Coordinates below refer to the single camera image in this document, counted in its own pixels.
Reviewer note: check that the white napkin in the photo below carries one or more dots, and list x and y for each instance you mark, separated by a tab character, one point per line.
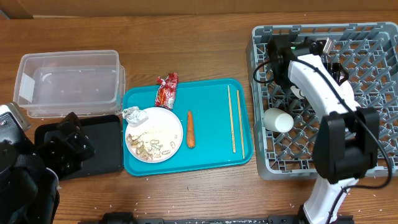
134	116

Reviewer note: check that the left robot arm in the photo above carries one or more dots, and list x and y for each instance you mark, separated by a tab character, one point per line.
30	173

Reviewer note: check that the teal plastic tray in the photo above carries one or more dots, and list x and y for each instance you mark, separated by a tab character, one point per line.
208	102

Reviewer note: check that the black plastic tray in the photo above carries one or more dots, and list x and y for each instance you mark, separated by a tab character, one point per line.
105	135

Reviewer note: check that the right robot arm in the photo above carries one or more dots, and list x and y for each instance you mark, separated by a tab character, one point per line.
346	142

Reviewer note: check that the orange carrot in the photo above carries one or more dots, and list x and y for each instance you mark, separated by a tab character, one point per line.
190	130

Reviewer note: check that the clear plastic container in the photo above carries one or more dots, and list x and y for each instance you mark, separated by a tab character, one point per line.
86	82

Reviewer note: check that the white bowl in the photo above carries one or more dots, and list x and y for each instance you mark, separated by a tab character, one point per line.
297	92

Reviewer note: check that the small white cup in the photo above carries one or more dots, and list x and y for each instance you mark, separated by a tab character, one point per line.
277	120

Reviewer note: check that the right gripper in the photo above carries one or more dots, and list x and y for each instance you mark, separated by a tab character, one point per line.
336	74

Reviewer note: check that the large white plate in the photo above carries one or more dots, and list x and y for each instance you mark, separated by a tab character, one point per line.
159	119

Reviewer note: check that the red snack wrapper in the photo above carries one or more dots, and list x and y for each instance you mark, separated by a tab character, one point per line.
166	92

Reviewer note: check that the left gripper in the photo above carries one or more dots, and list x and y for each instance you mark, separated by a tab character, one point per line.
67	162

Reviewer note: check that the wooden chopstick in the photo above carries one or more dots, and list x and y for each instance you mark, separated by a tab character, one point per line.
231	119
240	124

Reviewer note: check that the grey dishwasher rack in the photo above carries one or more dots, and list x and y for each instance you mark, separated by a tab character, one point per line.
367	51

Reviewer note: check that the food scraps and rice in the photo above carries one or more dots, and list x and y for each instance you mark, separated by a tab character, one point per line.
152	146

